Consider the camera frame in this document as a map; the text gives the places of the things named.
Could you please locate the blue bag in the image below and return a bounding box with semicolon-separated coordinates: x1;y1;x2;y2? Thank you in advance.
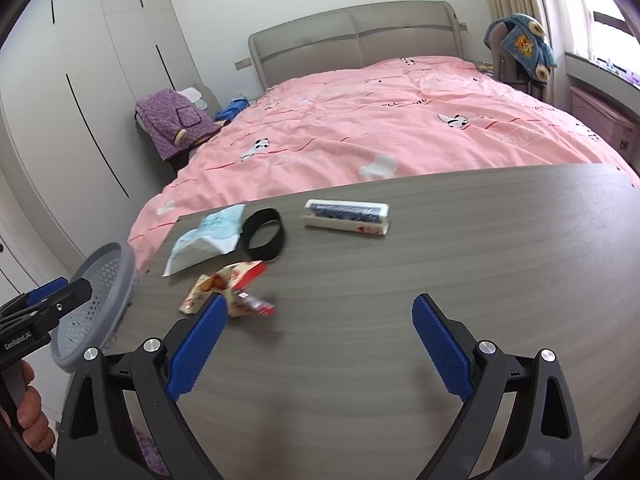
215;97;251;123

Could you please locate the pink storage box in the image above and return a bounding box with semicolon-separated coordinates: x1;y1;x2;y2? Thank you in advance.
569;85;640;161

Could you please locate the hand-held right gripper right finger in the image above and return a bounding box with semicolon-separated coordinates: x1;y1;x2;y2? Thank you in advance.
411;294;586;480

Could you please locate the window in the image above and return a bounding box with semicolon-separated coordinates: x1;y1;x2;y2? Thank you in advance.
575;0;640;68

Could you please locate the white cabinet door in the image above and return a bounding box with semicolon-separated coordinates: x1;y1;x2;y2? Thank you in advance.
0;167;76;301

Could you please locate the black elastic band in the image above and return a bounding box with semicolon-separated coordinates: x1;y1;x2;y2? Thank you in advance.
243;207;287;262

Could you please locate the grey upholstered bed headboard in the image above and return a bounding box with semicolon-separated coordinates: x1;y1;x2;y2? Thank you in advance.
247;1;468;92

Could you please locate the grey perforated plastic basket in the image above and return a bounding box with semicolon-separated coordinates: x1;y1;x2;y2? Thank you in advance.
49;241;138;373

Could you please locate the grey window ledge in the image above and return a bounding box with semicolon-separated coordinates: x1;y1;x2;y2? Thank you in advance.
564;52;640;111

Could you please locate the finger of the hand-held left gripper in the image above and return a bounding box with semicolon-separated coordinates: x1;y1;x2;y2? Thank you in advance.
25;276;72;308
19;280;94;332

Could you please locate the white green printed cloth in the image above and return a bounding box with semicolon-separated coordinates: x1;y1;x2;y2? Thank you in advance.
179;86;209;112

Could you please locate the red white snack wrapper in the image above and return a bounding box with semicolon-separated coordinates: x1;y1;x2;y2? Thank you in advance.
178;261;276;319

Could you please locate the white rectangular box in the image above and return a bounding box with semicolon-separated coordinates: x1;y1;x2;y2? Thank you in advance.
301;199;391;237

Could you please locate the blue white soft packet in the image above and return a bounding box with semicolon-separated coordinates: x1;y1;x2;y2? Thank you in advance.
162;203;248;278

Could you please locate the brown chair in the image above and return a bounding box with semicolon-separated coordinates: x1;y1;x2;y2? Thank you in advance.
487;25;546;101

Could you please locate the person's left hand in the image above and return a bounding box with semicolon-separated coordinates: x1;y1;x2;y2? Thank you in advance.
0;360;57;453

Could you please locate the pink printed duvet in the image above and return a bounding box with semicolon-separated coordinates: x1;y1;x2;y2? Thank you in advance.
127;56;640;276

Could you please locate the purple fleece blanket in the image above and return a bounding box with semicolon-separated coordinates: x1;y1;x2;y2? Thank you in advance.
135;88;221;162

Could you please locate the purple fluffy rug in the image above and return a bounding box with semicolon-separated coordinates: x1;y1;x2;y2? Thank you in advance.
122;390;173;480

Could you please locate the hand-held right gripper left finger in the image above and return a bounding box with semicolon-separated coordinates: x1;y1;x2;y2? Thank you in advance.
55;292;228;480

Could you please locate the white wardrobe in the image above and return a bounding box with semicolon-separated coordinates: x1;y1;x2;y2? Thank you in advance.
0;0;203;271

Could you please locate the blue printed cloth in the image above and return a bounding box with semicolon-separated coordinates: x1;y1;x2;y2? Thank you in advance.
482;11;558;83

